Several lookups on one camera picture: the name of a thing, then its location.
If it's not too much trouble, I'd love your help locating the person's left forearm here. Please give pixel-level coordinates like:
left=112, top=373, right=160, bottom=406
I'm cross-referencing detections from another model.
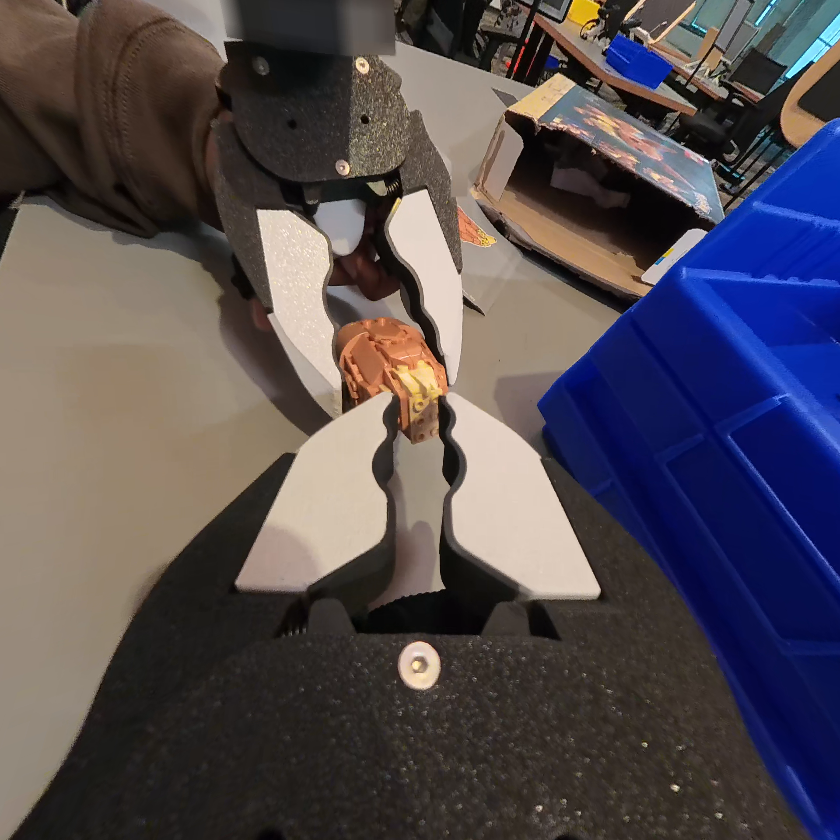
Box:
left=0, top=0, right=227, bottom=237

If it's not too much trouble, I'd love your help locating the grey instruction booklet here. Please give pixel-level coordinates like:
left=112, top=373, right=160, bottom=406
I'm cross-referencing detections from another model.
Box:
left=456, top=154, right=522, bottom=316

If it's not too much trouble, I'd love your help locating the black office chair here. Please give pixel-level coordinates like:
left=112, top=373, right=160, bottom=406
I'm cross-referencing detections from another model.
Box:
left=672, top=79, right=788, bottom=175

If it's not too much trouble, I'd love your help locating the black panel with wooden rim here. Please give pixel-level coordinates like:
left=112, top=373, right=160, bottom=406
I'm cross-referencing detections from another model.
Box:
left=781, top=59, right=840, bottom=148

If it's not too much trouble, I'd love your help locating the wooden edged work table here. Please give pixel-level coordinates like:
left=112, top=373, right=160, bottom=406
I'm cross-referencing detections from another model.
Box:
left=535, top=13, right=698, bottom=119

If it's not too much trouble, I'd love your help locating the blue storage bin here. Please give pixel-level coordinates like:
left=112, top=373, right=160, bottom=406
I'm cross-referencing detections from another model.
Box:
left=604, top=34, right=676, bottom=89

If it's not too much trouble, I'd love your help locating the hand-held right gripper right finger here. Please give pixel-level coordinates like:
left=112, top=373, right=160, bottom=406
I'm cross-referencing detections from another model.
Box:
left=440, top=392, right=602, bottom=601

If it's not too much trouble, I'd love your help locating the blue plastic bin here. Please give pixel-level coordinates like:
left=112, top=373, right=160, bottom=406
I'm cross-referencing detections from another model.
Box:
left=538, top=118, right=840, bottom=840

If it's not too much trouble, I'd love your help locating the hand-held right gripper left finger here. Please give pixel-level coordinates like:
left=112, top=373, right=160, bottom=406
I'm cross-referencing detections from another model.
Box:
left=235, top=394, right=398, bottom=597

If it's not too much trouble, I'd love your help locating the person's left hand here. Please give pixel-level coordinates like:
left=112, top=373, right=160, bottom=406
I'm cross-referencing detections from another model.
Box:
left=328, top=226, right=403, bottom=301

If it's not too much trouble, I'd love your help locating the cardboard toy box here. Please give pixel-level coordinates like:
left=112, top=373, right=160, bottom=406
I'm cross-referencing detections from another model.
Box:
left=471, top=73, right=726, bottom=301

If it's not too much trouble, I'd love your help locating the orange and tan toy segment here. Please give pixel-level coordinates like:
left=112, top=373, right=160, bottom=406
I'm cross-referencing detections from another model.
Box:
left=338, top=317, right=450, bottom=446

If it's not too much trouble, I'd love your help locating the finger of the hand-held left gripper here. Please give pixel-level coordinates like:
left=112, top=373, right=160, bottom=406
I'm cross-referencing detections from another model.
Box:
left=256, top=206, right=345, bottom=421
left=384, top=190, right=466, bottom=385

